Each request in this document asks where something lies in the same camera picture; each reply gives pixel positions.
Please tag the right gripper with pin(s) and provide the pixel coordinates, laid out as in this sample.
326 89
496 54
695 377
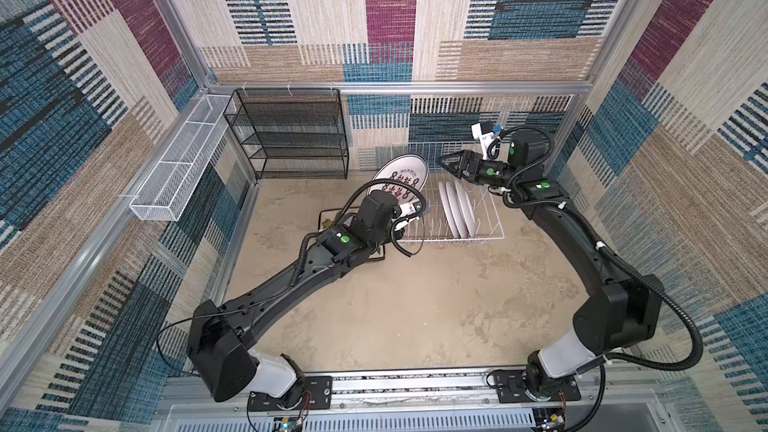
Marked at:
465 165

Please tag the white round plate one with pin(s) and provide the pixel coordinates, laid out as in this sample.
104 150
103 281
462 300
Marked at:
410 169

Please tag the white round plate two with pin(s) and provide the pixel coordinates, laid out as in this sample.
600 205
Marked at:
447 210

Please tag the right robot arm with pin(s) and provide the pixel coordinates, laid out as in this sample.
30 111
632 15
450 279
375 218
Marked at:
623 305

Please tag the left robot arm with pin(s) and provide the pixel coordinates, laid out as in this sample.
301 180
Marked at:
222 338

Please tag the white round plate three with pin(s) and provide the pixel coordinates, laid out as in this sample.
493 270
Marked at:
456 210

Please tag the white round plate four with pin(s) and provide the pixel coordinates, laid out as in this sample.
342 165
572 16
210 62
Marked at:
467 210

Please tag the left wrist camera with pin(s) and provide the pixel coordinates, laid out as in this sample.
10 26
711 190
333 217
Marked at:
411 211

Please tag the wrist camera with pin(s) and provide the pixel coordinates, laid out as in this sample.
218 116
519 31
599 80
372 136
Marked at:
411 211
488 135

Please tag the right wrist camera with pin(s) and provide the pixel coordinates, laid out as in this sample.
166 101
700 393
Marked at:
488 135

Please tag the white wire dish rack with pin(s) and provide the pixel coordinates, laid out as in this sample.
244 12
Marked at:
433 227

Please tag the black wire shelf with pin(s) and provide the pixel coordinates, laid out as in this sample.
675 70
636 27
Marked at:
290 134

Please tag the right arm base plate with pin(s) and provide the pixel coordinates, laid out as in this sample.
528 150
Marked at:
520 385

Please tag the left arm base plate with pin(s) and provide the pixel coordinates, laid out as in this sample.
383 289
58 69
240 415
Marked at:
312 392

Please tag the white mesh wall basket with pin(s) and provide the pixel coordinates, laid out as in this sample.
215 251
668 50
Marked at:
165 194

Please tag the aluminium mounting rail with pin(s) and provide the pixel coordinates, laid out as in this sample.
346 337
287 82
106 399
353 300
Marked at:
438 399

